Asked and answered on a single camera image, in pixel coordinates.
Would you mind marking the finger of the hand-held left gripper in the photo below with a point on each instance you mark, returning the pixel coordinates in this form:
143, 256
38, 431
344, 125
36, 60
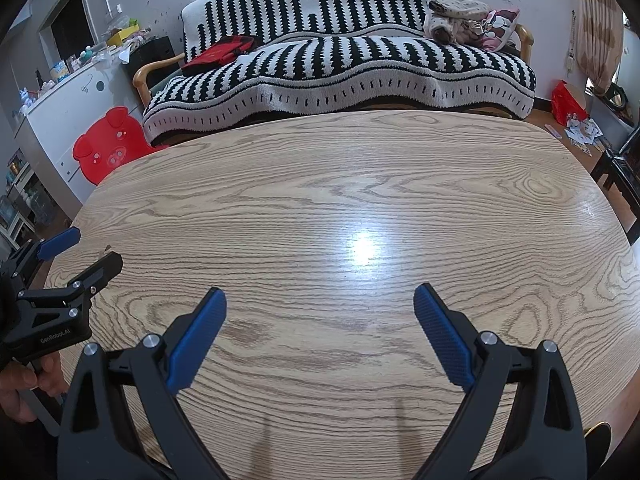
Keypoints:
100, 270
60, 242

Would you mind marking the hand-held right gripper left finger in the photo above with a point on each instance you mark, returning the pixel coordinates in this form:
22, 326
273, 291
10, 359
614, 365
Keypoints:
197, 340

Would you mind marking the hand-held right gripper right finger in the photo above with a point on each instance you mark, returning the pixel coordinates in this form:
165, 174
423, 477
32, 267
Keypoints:
445, 335

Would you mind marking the person's left hand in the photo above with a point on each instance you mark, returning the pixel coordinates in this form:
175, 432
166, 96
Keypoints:
20, 385

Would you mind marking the metal shelf with jars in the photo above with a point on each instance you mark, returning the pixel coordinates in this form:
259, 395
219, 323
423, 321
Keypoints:
20, 195

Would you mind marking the red pig stool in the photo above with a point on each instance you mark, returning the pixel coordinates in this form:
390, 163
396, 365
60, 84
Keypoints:
107, 145

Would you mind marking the white cabinet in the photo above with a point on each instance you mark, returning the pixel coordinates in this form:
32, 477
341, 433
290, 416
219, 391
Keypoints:
65, 110

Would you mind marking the row of small bottles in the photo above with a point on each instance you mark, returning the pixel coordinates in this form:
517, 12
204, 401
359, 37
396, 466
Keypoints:
60, 67

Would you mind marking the wooden sofa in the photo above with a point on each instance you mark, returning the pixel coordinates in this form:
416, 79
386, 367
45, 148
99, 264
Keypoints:
150, 70

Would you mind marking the black box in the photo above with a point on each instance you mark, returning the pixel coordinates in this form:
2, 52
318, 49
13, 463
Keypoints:
155, 52

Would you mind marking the yellow box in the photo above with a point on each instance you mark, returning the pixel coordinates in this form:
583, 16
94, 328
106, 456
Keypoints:
120, 37

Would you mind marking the pink flat stick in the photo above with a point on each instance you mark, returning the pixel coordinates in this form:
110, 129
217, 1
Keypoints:
554, 132

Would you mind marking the black wooden chair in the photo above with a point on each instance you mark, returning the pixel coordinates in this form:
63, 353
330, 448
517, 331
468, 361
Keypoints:
617, 170

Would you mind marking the red cloth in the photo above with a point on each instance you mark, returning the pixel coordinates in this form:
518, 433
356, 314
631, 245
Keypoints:
220, 55

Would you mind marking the red bag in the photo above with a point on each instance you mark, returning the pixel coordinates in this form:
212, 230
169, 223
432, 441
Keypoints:
567, 102

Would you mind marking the black white striped sofa blanket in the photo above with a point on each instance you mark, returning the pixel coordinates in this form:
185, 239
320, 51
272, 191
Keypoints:
350, 60

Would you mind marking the pink printed cushion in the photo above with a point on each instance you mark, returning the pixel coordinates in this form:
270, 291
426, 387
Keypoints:
502, 30

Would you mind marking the beige clothes pile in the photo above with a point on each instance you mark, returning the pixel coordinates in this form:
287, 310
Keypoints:
455, 7

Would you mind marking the patterned curtain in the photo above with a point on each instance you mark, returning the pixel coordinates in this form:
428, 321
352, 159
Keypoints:
600, 25

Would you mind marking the white door frame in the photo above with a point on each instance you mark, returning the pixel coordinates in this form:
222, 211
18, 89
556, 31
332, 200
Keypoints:
97, 10

